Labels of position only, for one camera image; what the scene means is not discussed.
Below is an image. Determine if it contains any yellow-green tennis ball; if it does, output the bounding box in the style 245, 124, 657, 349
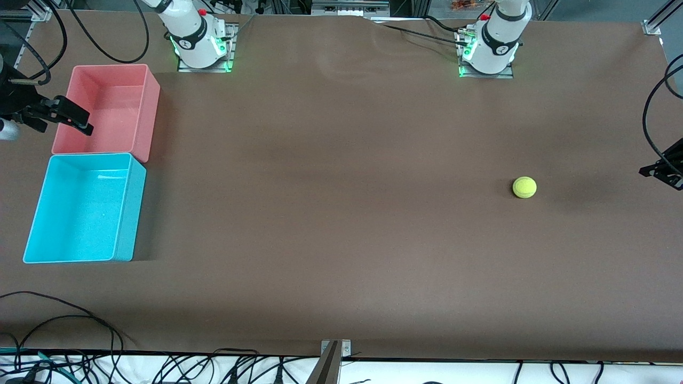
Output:
513, 177, 537, 199

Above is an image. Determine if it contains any pink plastic bin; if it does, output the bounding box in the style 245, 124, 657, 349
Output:
52, 64, 161, 163

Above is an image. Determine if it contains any blue plastic bin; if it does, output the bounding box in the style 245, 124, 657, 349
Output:
23, 153, 147, 264

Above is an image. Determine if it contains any grey metal device box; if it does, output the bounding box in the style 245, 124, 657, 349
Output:
311, 0, 391, 17

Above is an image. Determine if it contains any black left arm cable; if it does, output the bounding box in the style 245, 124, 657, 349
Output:
642, 63, 683, 178

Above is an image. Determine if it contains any black thick hanging cable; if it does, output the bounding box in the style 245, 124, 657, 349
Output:
0, 0, 69, 86

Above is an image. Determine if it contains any black right arm looping cable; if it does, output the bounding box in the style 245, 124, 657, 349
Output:
68, 0, 151, 64

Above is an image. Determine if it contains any aluminium frame profile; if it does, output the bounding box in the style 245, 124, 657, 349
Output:
642, 0, 677, 36
21, 0, 57, 22

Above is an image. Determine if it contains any black looped floor cable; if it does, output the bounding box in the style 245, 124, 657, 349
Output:
0, 291, 126, 384

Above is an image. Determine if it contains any teal floor cable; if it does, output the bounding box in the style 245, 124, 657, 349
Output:
0, 347, 73, 377

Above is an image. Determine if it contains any black cable on table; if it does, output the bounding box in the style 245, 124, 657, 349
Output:
374, 15, 471, 50

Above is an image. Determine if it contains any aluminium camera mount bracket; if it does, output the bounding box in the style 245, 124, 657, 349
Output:
306, 339, 353, 384

